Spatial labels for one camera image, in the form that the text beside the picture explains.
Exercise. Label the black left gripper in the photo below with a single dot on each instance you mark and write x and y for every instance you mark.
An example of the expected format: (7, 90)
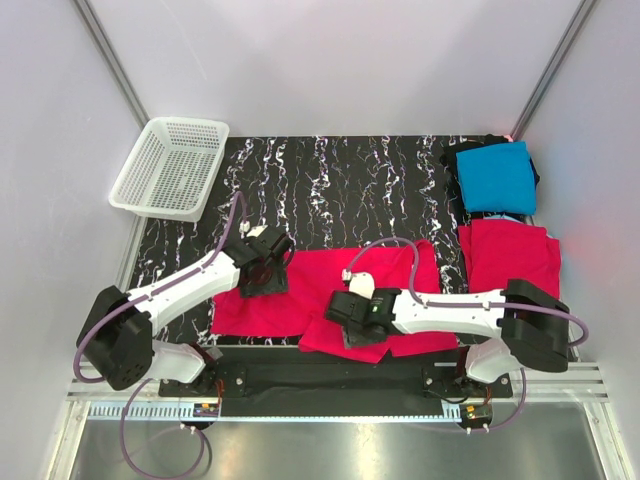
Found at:
(265, 284)

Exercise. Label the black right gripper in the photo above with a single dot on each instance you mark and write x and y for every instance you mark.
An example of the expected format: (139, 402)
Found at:
(360, 338)

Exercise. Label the red t shirt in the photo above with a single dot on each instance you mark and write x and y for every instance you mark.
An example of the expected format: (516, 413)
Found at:
(312, 277)
(498, 250)

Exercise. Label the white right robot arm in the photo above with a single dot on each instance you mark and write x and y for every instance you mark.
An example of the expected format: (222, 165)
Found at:
(523, 326)

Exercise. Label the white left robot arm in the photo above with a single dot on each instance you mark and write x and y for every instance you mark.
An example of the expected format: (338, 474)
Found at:
(117, 343)

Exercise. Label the white plastic basket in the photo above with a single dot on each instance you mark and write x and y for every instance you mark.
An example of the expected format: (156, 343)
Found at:
(170, 171)

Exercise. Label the folded red t shirt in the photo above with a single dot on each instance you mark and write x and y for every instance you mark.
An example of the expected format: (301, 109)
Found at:
(498, 250)

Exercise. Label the folded blue t shirt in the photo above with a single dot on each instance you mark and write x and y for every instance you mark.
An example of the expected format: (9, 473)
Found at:
(497, 178)

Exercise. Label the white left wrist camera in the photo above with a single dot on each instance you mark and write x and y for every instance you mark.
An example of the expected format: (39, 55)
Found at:
(246, 230)

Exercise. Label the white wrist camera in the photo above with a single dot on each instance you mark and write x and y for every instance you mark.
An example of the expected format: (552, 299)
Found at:
(246, 230)
(360, 283)

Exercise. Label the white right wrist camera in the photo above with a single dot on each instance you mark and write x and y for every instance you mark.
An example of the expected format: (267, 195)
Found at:
(360, 283)

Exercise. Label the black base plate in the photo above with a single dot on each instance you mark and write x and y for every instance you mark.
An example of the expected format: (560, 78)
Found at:
(268, 367)

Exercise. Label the aluminium frame rail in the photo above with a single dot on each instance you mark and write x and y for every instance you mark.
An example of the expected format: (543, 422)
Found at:
(581, 385)

